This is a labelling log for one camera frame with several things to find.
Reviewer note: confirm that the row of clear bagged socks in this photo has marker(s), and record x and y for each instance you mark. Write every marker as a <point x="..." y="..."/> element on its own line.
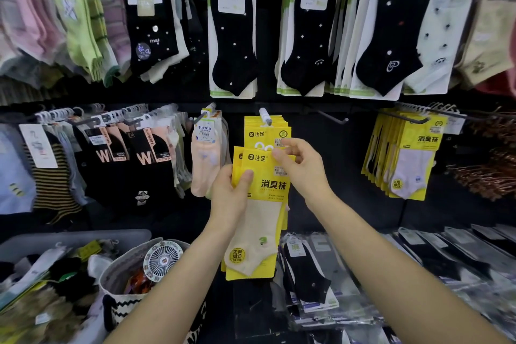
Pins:
<point x="306" y="279"/>

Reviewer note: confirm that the bunch yellow sock packets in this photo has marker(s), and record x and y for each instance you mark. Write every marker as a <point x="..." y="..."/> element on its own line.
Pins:
<point x="266" y="132"/>
<point x="421" y="138"/>

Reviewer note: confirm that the white handheld fan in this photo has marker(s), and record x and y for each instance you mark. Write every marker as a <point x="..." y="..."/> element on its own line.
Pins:
<point x="163" y="261"/>

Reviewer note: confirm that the black dotted sock white card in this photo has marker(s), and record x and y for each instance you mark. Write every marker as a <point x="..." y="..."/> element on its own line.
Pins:
<point x="234" y="45"/>

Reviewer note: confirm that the person's right forearm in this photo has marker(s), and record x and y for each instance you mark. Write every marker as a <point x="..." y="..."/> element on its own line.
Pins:
<point x="403" y="275"/>

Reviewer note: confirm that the beige sock pack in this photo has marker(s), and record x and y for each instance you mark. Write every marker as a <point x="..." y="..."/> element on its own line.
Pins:
<point x="487" y="41"/>

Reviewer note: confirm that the yellow hooked sock packet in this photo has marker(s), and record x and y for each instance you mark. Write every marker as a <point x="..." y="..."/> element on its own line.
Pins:
<point x="237" y="158"/>
<point x="262" y="227"/>

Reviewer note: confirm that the cream dotted sock pack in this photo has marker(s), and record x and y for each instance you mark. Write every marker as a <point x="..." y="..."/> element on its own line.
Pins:
<point x="437" y="33"/>

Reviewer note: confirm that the black dotted tall socks bunch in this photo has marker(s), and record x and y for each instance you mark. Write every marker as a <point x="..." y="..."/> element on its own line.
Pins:
<point x="151" y="33"/>

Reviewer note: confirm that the row black socks peach cuffs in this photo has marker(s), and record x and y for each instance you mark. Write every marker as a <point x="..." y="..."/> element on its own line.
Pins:
<point x="141" y="158"/>

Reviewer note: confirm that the row of pastel hanging socks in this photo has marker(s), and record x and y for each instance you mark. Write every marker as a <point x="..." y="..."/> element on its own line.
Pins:
<point x="76" y="13"/>

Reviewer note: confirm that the black white zigzag tote bag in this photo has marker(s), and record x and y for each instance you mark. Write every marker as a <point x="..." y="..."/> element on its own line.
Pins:
<point x="121" y="307"/>

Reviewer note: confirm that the person's left hand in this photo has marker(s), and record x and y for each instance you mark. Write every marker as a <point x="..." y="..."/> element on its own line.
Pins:
<point x="227" y="206"/>

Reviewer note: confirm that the row black socks white cards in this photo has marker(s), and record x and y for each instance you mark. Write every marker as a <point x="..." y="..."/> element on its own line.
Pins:
<point x="308" y="45"/>

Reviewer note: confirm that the bunch of striped socks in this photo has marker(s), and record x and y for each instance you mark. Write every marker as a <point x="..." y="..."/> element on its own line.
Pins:
<point x="52" y="186"/>

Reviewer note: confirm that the person's right hand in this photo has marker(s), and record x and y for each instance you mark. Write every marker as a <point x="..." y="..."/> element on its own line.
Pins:
<point x="308" y="174"/>

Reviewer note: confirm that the heap of copper hangers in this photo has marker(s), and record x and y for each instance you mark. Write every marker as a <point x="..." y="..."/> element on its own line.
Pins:
<point x="483" y="182"/>

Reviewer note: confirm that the bunch of pastel sock packs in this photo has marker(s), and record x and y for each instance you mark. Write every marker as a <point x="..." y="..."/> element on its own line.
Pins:
<point x="203" y="162"/>

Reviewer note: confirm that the white tipped peg hook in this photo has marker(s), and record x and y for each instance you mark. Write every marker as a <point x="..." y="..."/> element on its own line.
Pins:
<point x="265" y="116"/>

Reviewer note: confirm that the white plastic bin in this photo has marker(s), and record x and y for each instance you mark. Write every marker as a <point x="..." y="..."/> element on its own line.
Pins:
<point x="60" y="239"/>

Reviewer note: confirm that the person's left forearm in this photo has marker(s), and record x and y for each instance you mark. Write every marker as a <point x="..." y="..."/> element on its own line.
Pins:
<point x="173" y="295"/>

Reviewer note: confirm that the clear price tag holder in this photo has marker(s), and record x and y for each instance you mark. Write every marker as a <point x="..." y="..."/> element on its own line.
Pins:
<point x="454" y="124"/>

